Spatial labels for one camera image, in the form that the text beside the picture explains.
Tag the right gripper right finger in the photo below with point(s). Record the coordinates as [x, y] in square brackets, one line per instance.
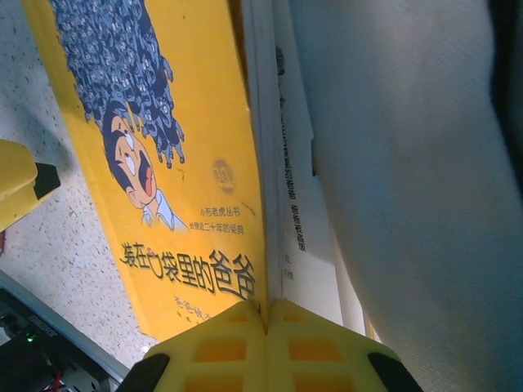
[323, 359]

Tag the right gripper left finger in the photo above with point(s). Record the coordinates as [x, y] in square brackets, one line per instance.
[212, 359]

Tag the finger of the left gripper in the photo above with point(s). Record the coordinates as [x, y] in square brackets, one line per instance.
[16, 183]

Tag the aluminium front rail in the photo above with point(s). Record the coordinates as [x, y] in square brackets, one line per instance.
[65, 328]

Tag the yellow cartoon crowd cover book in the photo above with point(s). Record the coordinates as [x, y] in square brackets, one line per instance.
[196, 122]

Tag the cream fabric backpack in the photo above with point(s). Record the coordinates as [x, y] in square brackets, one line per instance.
[429, 204]

